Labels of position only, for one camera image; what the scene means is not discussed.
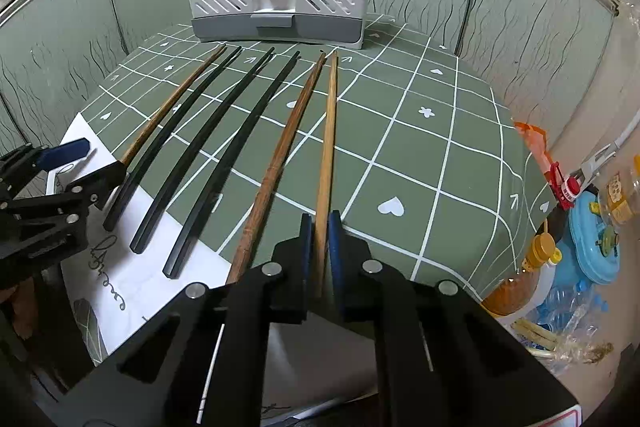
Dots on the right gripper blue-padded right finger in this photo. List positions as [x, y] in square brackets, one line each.
[441, 358]

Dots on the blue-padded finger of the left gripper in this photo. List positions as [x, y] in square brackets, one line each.
[21, 165]
[93, 189]

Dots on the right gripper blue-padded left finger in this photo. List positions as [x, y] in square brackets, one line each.
[200, 361]

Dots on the dark brown wooden chopstick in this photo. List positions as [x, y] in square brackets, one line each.
[244, 253]

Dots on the light wooden chopstick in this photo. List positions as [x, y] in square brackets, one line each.
[325, 182]

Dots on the blue plastic toy container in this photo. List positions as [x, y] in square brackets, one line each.
[589, 247]

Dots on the green checked tablecloth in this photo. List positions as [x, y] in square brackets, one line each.
[428, 169]

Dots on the red-cap sauce bottle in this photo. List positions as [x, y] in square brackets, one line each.
[565, 189]

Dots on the yellow-lid plastic jar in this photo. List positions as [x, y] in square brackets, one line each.
[620, 199]

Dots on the white pipe on wall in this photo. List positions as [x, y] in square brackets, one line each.
[633, 124]

